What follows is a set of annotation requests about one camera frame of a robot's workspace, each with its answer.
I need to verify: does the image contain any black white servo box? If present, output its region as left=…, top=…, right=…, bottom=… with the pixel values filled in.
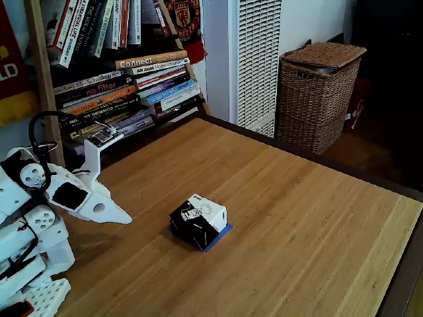
left=169, top=193, right=228, bottom=252

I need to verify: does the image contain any blue tape square target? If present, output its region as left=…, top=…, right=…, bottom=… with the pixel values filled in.
left=167, top=223, right=234, bottom=254

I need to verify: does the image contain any yellow spine book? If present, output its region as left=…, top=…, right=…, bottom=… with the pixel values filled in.
left=69, top=117, right=133, bottom=141

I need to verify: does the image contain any lavender spine book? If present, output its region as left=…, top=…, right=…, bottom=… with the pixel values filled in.
left=112, top=114, right=155, bottom=137

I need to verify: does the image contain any black Rocket Science book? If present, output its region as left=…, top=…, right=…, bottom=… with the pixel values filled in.
left=58, top=94, right=142, bottom=129

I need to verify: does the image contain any black no filter book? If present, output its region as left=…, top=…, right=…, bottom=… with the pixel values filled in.
left=54, top=76, right=133, bottom=102

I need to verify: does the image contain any white cursive title book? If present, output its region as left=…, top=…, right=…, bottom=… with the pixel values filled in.
left=52, top=69, right=124, bottom=96

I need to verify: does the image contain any black white title book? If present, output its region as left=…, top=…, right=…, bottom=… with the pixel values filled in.
left=155, top=97, right=206, bottom=120

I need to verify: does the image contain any white grey title book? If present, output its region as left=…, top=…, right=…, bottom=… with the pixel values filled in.
left=153, top=86, right=202, bottom=113

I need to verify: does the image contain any blue spine book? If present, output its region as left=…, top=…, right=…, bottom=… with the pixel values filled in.
left=145, top=79, right=196, bottom=106

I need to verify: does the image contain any dark purple spine book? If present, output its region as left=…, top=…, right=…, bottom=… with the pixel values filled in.
left=137, top=72, right=192, bottom=98

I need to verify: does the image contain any red white striped book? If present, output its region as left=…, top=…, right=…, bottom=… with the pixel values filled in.
left=134, top=65, right=188, bottom=89

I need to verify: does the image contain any red black clamp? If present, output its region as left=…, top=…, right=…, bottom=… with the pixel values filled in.
left=0, top=300, right=35, bottom=317

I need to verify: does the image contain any tan Connect book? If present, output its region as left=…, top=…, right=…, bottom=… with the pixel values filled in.
left=114, top=50, right=188, bottom=70

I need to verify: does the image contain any white Modern Romance book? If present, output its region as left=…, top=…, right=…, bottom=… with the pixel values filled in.
left=126, top=57, right=191, bottom=76

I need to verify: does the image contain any red yellow banner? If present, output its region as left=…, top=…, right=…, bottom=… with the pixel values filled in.
left=0, top=0, right=38, bottom=128

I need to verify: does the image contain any wooden ladder bookshelf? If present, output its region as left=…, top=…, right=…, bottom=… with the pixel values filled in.
left=24, top=0, right=212, bottom=186

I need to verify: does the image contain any white Financial Life book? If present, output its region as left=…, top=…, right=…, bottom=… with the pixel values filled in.
left=58, top=0, right=92, bottom=69

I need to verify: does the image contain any grey green spine book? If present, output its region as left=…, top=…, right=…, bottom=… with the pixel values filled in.
left=92, top=0, right=116, bottom=59

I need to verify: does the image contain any black Moral Animal book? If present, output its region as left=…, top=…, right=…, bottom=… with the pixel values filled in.
left=71, top=0, right=102, bottom=65

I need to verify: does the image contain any white narrow spine book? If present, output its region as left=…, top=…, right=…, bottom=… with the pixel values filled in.
left=111, top=0, right=122, bottom=50

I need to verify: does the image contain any orange narrow spine book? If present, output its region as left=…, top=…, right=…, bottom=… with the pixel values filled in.
left=118, top=0, right=131, bottom=49

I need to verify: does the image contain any white plain spine book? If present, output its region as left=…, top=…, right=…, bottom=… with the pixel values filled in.
left=127, top=0, right=142, bottom=46

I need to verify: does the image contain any white red spine book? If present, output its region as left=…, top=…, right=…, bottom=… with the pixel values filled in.
left=46, top=0, right=79, bottom=50

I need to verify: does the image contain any red thin book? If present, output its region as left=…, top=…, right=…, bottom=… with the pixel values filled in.
left=152, top=0, right=172, bottom=38

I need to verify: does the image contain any red black football scarf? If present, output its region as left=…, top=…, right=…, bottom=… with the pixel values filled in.
left=164, top=0, right=208, bottom=65

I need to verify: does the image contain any white louvered panel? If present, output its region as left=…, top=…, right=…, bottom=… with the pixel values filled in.
left=227, top=0, right=283, bottom=139

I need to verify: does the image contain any brown wicker basket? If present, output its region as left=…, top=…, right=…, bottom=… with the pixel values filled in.
left=276, top=41, right=367, bottom=155

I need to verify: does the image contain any red bag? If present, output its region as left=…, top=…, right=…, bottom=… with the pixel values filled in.
left=343, top=77, right=371, bottom=129

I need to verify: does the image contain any white bracket with camera board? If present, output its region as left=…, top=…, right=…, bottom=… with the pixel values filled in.
left=83, top=128, right=125, bottom=182

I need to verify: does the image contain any white perforated base plate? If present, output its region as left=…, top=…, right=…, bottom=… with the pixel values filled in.
left=19, top=277, right=72, bottom=317

